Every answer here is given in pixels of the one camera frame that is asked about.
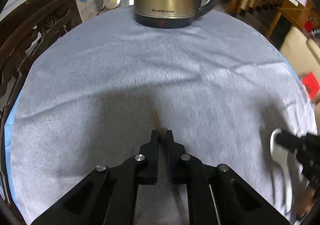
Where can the cream sofa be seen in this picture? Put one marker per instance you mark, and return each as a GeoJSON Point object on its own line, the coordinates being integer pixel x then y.
{"type": "Point", "coordinates": [301, 53]}

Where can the grey tablecloth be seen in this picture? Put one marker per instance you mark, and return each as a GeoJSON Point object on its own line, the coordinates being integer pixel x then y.
{"type": "Point", "coordinates": [88, 100]}

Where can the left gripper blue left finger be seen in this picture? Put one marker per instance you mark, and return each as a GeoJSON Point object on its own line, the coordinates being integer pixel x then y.
{"type": "Point", "coordinates": [148, 168]}

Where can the person's right hand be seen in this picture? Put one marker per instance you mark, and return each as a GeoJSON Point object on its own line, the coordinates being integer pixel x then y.
{"type": "Point", "coordinates": [306, 203]}

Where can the carved dark wooden sideboard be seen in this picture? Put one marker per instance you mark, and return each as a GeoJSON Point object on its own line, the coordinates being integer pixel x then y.
{"type": "Point", "coordinates": [28, 31]}

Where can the white plastic spoon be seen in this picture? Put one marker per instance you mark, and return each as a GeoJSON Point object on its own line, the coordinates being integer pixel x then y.
{"type": "Point", "coordinates": [279, 155]}

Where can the small yellow electric fan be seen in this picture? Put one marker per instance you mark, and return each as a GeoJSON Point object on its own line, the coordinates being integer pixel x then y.
{"type": "Point", "coordinates": [111, 4]}

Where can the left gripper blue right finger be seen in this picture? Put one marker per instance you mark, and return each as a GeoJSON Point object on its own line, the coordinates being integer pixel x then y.
{"type": "Point", "coordinates": [175, 165]}

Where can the dark chopstick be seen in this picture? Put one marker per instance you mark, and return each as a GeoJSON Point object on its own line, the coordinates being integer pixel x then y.
{"type": "Point", "coordinates": [163, 142]}

